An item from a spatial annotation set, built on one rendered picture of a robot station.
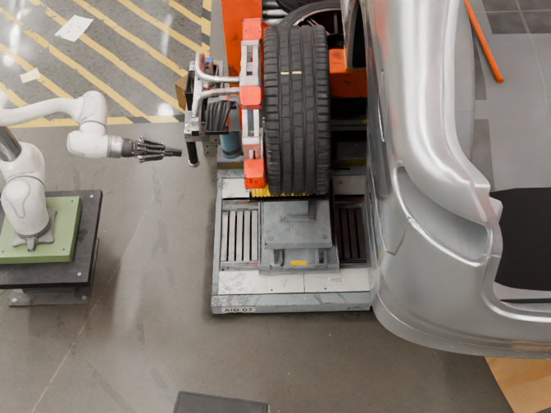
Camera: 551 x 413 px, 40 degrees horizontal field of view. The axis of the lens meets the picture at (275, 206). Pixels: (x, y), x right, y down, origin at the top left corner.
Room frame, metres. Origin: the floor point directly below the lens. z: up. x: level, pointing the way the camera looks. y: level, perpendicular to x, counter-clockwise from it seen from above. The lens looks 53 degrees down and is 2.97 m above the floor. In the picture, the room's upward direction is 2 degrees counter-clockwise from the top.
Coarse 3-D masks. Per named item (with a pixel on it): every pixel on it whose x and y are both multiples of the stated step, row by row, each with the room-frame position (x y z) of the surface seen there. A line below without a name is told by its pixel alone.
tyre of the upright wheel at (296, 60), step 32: (288, 32) 2.20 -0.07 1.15; (320, 32) 2.17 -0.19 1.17; (288, 64) 2.01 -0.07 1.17; (320, 64) 2.00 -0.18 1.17; (288, 96) 1.90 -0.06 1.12; (320, 96) 1.89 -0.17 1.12; (288, 128) 1.82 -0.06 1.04; (320, 128) 1.82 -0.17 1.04; (288, 160) 1.77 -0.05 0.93; (320, 160) 1.77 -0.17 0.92; (288, 192) 1.78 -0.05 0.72; (320, 192) 1.79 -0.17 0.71
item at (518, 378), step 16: (496, 368) 1.35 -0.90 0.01; (512, 368) 1.35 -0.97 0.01; (528, 368) 1.34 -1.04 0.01; (544, 368) 1.34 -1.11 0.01; (512, 384) 1.27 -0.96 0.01; (528, 384) 1.27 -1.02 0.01; (544, 384) 1.27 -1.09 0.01; (512, 400) 1.21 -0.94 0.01; (528, 400) 1.20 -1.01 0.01; (544, 400) 1.20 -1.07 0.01
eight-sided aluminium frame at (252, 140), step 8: (248, 40) 2.20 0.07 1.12; (256, 40) 2.20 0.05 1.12; (248, 48) 2.17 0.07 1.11; (256, 48) 2.16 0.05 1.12; (248, 56) 2.32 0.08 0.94; (256, 56) 2.11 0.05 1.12; (256, 64) 2.07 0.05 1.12; (256, 72) 2.03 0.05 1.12; (240, 80) 1.99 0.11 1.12; (248, 80) 1.99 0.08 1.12; (256, 80) 1.98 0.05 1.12; (256, 112) 1.90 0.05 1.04; (256, 120) 1.88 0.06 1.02; (256, 128) 1.86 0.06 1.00; (248, 136) 1.84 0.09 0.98; (256, 136) 1.84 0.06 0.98; (248, 144) 1.82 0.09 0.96; (256, 144) 1.82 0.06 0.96; (248, 152) 1.83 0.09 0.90; (256, 152) 1.82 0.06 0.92
